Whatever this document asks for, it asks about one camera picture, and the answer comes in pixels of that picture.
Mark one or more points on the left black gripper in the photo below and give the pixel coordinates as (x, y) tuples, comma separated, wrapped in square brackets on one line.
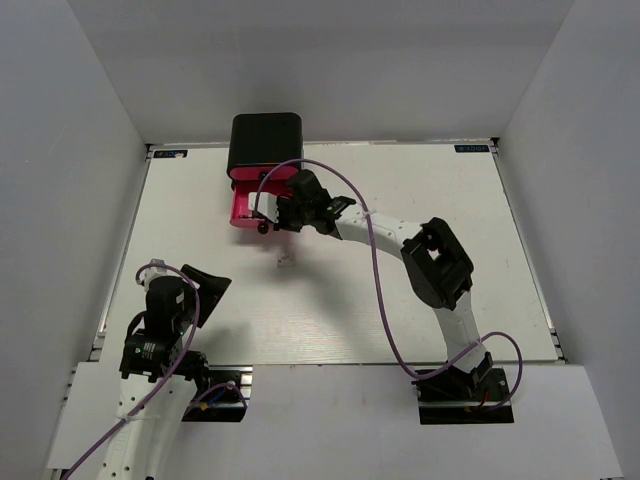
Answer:
[(211, 290)]

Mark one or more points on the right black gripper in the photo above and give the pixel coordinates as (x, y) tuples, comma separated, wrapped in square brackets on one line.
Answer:
[(283, 223)]

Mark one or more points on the white eraser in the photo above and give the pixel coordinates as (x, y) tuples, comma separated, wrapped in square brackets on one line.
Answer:
[(286, 261)]

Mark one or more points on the pink drawer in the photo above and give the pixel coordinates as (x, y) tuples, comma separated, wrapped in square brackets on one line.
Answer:
[(241, 209), (262, 173)]

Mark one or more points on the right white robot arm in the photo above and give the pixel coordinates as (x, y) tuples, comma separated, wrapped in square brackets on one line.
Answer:
[(438, 267)]

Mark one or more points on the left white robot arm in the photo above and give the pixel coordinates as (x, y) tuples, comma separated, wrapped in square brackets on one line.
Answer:
[(161, 378)]

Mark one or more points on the black drawer cabinet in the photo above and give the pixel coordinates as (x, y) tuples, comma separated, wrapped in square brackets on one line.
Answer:
[(261, 140)]

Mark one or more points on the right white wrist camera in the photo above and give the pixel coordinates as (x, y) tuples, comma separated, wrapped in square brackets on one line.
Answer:
[(263, 206)]

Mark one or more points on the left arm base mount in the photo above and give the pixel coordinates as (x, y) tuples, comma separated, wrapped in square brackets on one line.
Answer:
[(223, 397)]

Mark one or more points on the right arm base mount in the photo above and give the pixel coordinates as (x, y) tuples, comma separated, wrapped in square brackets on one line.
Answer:
[(441, 402)]

